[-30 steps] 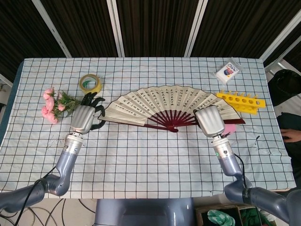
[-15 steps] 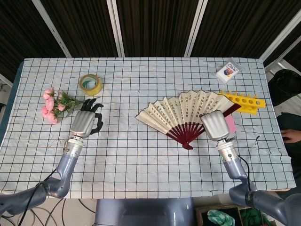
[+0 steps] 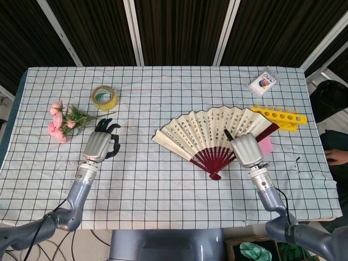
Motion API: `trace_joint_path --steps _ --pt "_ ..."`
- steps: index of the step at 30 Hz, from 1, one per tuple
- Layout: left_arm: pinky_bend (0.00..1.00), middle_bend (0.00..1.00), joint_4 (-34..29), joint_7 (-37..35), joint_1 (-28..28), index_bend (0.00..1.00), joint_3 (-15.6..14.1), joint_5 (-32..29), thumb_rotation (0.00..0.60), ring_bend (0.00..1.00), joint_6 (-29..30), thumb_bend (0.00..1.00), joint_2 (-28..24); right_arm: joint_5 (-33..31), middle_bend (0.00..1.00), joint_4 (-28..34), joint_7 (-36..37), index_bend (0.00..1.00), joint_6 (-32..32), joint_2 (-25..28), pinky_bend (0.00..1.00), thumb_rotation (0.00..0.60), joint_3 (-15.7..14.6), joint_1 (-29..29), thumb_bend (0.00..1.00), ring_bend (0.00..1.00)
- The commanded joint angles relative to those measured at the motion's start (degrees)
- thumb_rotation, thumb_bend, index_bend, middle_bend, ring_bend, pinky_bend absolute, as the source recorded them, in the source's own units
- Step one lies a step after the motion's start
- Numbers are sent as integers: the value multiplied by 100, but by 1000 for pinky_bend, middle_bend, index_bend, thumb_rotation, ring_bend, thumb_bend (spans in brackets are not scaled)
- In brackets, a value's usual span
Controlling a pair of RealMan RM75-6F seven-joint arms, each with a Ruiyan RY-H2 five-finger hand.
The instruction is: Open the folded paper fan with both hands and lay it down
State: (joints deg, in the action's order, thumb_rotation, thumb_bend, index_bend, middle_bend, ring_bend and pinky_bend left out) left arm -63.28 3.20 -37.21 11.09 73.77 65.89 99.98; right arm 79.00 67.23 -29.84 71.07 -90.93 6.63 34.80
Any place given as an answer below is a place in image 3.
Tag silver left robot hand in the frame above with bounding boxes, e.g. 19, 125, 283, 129
82, 117, 121, 164

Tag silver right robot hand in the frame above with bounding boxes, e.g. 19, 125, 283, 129
223, 128, 264, 169

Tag paper folding fan red ribs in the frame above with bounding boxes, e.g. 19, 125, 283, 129
151, 105, 281, 181

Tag pink foam cube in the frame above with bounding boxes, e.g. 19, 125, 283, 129
256, 135, 274, 158

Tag yellow tape roll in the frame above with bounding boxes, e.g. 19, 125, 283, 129
90, 84, 120, 112

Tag pink artificial flower bouquet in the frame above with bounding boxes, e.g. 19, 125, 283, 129
47, 100, 118, 144

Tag yellow test tube rack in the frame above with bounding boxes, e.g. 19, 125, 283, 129
250, 103, 308, 133

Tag white tissue pack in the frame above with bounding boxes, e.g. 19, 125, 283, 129
247, 65, 281, 97

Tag checkered light blue tablecloth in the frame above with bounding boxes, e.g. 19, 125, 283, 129
0, 66, 344, 231

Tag bystander in dark clothes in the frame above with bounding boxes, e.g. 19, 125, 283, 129
320, 129, 348, 237

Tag dark wooden box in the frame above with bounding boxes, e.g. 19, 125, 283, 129
225, 235, 316, 261

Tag black trash bag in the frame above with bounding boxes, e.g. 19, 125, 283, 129
309, 79, 348, 123

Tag green patterned cloth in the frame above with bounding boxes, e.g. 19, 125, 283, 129
238, 241, 273, 261

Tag grey-blue robot torso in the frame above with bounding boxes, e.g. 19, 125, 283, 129
109, 227, 227, 261

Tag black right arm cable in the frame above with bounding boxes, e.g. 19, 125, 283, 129
274, 187, 293, 226

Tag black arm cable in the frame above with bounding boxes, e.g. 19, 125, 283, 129
26, 198, 69, 261
274, 187, 293, 226

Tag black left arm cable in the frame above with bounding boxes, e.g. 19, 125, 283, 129
26, 198, 69, 261

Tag black floor cables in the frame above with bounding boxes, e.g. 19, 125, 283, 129
0, 228, 111, 261

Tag white partition frame post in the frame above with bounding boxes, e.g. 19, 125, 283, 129
36, 0, 84, 67
123, 0, 145, 67
213, 0, 242, 66
300, 16, 348, 82

